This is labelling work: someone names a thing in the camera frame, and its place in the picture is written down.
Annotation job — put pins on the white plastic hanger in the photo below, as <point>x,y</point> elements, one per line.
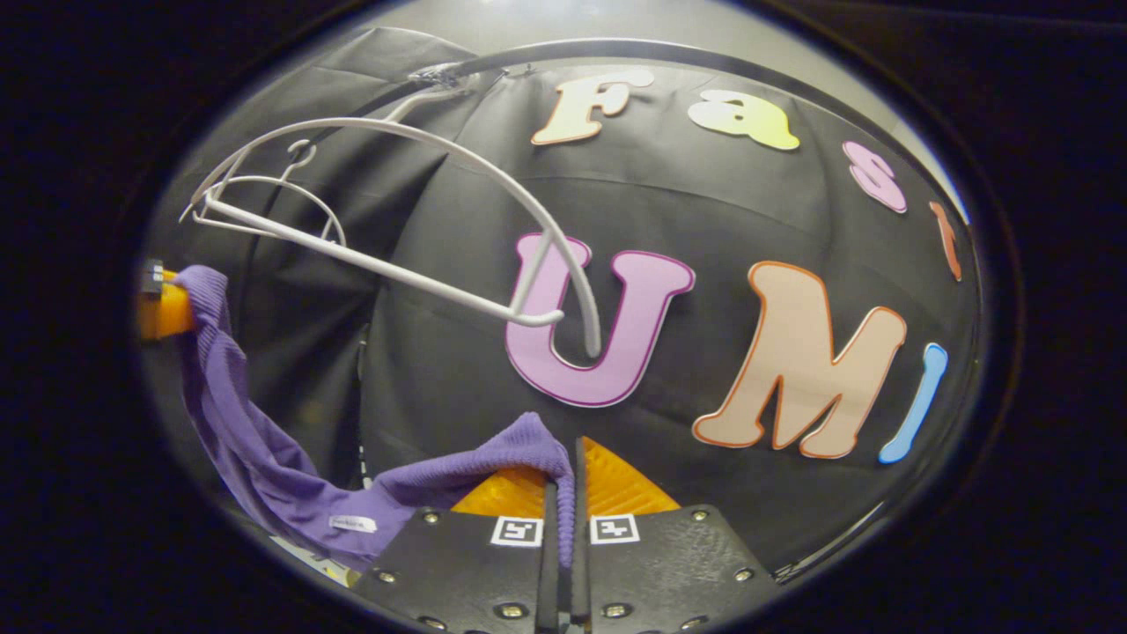
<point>590,326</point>
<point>264,179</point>

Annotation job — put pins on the purple ribbed jacket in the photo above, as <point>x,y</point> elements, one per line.
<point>264,475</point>

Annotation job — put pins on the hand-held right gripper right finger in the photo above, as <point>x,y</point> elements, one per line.
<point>583,563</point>

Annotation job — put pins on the black backdrop cloth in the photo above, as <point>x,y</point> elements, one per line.
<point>704,194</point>

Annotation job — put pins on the black clothes rack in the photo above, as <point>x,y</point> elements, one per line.
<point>634,44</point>

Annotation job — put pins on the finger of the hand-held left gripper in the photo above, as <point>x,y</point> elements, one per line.
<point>163,313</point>

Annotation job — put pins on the silver tape wrap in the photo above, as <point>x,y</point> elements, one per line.
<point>440,75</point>

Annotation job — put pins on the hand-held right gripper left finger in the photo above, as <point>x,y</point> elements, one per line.
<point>549,572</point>

